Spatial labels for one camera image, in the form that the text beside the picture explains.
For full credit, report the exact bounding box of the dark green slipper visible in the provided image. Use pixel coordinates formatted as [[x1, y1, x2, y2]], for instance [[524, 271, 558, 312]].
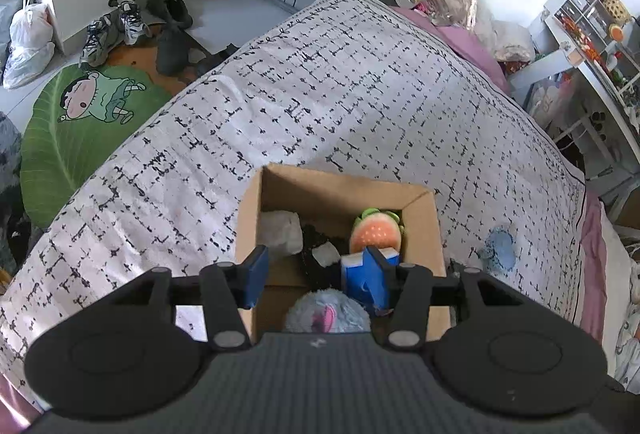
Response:
[[146, 0, 194, 29]]

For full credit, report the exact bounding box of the light blue fluffy plush toy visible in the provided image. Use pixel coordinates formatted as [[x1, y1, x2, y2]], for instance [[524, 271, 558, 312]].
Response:
[[284, 290, 372, 335]]

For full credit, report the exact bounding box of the dark grey boot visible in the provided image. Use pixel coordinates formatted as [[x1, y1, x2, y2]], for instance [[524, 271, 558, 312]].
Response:
[[156, 24, 194, 76]]

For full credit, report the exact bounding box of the white desk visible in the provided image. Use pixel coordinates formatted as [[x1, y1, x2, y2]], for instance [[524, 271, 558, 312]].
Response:
[[510, 8, 640, 195]]

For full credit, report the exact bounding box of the white black-checked blanket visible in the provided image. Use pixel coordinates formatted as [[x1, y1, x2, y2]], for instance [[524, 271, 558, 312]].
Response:
[[0, 0, 587, 415]]

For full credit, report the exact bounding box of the white knotted plastic bag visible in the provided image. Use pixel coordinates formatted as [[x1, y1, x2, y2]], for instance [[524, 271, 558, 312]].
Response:
[[2, 0, 56, 89]]

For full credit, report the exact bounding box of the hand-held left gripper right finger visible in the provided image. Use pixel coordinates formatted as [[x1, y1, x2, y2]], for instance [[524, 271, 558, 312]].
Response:
[[364, 245, 530, 351]]

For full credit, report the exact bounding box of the round burger plush toy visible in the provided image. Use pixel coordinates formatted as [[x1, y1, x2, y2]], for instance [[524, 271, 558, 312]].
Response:
[[349, 208, 404, 255]]

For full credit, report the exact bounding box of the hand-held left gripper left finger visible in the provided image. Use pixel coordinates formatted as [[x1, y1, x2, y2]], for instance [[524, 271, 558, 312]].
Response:
[[102, 246, 271, 352]]

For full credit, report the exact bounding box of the blue and white carton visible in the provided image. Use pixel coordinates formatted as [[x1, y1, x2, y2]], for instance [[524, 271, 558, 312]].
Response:
[[341, 248, 402, 317]]

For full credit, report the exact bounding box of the grey white sneaker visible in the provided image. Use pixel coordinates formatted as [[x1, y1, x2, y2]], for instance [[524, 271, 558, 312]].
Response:
[[119, 0, 152, 46], [79, 12, 124, 67]]

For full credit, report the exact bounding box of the white printed shopping bag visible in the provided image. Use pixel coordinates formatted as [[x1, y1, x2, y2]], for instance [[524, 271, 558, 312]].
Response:
[[527, 81, 572, 125]]

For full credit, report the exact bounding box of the light blue round plush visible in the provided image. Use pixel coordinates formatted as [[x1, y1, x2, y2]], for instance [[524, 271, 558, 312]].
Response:
[[479, 226, 517, 273]]

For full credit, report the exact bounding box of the green leaf cartoon rug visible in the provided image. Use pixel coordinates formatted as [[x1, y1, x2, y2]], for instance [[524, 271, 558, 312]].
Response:
[[20, 65, 174, 229]]

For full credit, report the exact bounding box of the brown cardboard box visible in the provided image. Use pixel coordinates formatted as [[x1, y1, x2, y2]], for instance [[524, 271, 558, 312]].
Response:
[[234, 164, 449, 346]]

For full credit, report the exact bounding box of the white cloth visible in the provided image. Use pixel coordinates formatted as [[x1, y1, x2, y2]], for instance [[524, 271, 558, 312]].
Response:
[[480, 18, 537, 62], [257, 210, 304, 259]]

